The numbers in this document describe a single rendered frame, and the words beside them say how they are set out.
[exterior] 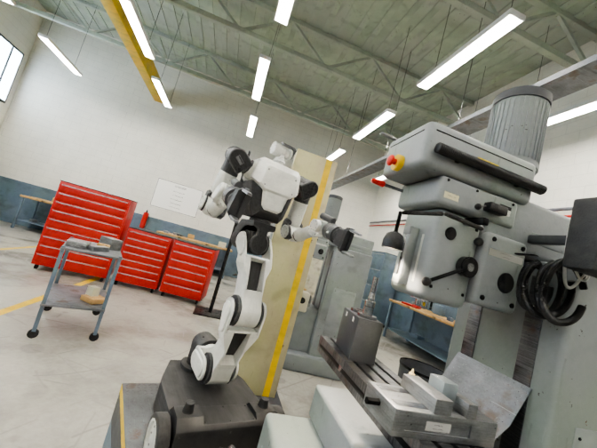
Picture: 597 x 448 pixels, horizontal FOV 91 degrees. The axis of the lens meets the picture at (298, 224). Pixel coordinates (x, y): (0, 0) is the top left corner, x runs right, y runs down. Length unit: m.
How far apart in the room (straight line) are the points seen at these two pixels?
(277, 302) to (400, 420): 1.98
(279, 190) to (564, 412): 1.33
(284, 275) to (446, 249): 1.86
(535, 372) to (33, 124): 11.75
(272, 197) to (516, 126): 1.06
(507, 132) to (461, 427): 1.03
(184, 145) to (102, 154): 2.36
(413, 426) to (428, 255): 0.50
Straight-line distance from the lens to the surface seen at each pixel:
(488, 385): 1.44
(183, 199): 10.08
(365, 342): 1.42
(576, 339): 1.35
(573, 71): 3.85
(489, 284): 1.21
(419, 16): 7.08
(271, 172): 1.48
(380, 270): 8.42
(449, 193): 1.10
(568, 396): 1.38
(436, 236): 1.09
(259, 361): 2.91
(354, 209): 11.00
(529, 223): 1.36
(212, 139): 10.42
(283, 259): 2.72
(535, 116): 1.48
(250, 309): 1.43
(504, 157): 1.27
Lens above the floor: 1.35
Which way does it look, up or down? 5 degrees up
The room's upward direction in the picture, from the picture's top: 16 degrees clockwise
